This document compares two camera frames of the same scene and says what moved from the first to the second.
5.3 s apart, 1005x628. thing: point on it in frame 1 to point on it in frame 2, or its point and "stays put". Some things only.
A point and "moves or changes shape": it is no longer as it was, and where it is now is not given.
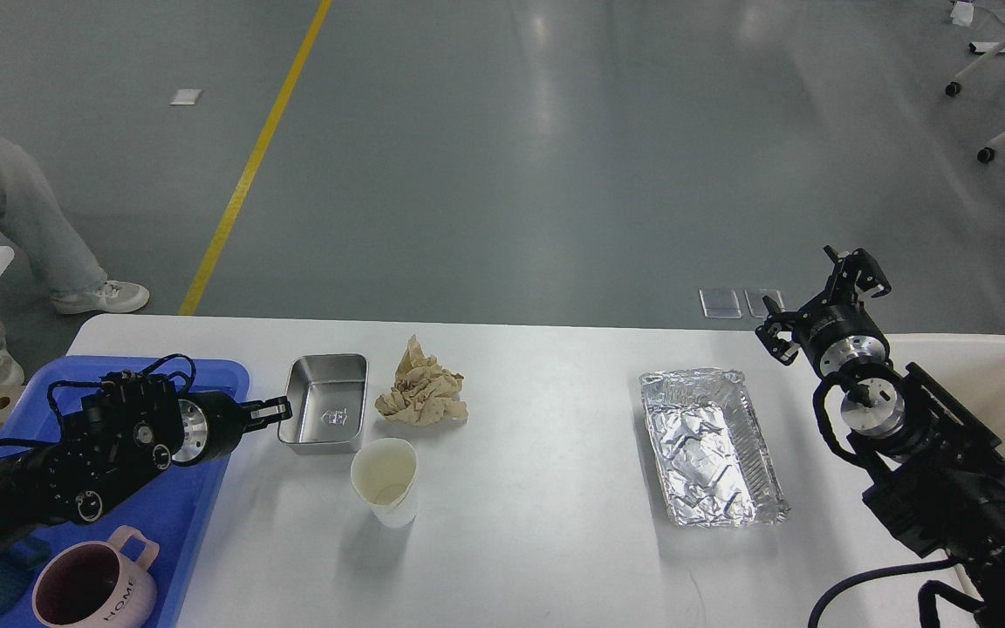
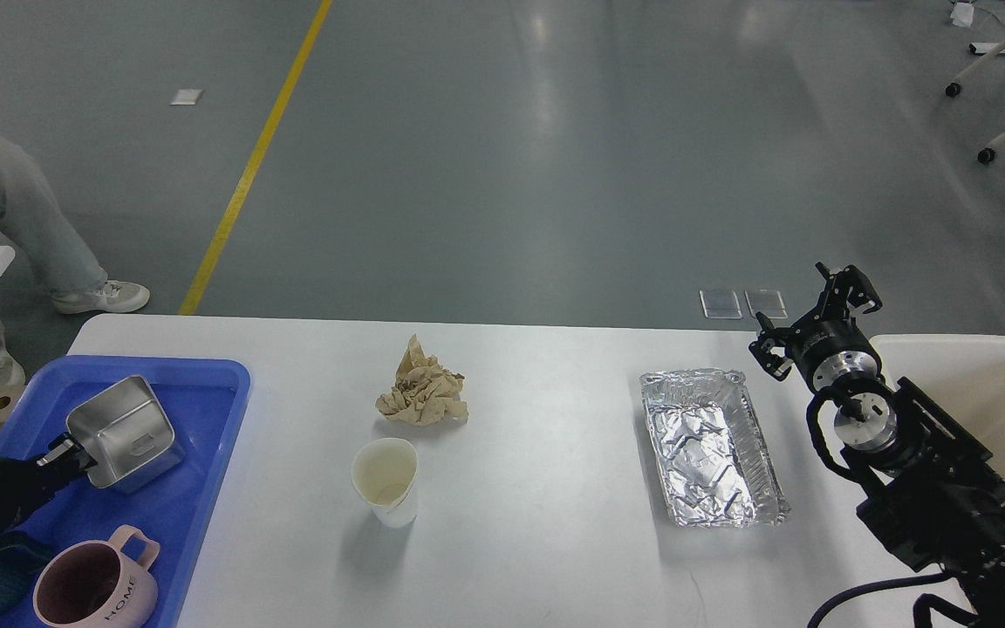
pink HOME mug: [90, 584] stays put
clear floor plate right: [755, 303] stays put
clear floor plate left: [721, 303] stays put
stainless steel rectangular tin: [329, 396] moves or changes shape
